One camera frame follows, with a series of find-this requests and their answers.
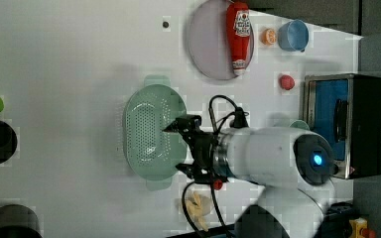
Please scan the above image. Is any black toaster oven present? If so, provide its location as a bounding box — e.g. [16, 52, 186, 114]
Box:
[303, 73, 381, 179]

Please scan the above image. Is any peeled banana toy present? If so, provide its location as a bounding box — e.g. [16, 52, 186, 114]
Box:
[185, 191, 211, 232]

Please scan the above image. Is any red strawberry toy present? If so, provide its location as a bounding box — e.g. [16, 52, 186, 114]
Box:
[279, 74, 296, 90]

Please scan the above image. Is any grey round plate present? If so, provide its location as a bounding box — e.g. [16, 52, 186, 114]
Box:
[187, 0, 254, 80]

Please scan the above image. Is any black cylinder cup lower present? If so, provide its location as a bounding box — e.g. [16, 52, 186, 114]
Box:
[0, 204, 43, 238]

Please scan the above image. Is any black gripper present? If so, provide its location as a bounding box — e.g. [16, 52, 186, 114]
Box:
[163, 114, 225, 184]

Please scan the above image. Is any red ketchup bottle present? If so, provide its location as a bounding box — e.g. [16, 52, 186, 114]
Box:
[226, 0, 251, 75]

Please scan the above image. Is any mint green plastic strainer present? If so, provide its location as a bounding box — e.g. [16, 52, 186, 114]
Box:
[123, 74, 188, 191]

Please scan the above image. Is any small red tomato toy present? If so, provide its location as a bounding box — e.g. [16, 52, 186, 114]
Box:
[213, 179, 223, 190]

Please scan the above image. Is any blue bowl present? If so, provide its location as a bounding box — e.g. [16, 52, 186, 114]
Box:
[278, 20, 310, 52]

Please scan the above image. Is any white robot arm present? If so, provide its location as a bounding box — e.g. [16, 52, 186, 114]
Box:
[164, 115, 335, 238]

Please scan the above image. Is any orange slice toy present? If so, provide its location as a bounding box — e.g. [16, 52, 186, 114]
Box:
[261, 28, 276, 46]

